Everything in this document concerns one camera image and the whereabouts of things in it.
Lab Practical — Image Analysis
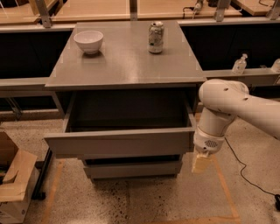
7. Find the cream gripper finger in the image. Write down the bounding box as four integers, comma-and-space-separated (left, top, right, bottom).
192, 150, 212, 174

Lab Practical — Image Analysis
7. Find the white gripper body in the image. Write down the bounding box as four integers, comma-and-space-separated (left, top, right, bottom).
193, 127, 225, 154

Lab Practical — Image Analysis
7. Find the grey top drawer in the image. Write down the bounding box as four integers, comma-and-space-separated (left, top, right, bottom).
45, 89, 195, 158

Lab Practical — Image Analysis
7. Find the grey drawer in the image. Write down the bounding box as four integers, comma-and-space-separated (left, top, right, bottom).
45, 89, 195, 158
84, 155, 182, 179

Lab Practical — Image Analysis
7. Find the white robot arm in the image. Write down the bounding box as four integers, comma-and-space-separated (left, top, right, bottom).
192, 79, 280, 173

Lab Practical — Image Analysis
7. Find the grey drawer cabinet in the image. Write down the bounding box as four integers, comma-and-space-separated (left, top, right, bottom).
45, 21, 204, 166

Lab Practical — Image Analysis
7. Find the grey lower drawer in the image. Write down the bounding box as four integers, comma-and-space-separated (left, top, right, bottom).
84, 155, 182, 179

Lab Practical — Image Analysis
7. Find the clear sanitizer bottle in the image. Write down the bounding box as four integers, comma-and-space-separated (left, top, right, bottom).
232, 53, 248, 74

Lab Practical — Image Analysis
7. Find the crumpled drink can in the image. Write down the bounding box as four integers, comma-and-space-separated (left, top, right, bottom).
148, 21, 165, 53

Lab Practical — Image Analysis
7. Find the white ceramic bowl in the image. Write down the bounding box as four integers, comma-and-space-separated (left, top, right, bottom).
73, 31, 103, 54

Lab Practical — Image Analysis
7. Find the black metal stand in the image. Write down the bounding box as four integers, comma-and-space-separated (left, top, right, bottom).
31, 149, 53, 200

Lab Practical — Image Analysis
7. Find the open cardboard box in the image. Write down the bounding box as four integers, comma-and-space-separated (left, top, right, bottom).
0, 132, 39, 224

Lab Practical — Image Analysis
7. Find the black floor cable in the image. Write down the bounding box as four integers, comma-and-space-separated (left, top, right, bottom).
224, 137, 280, 212

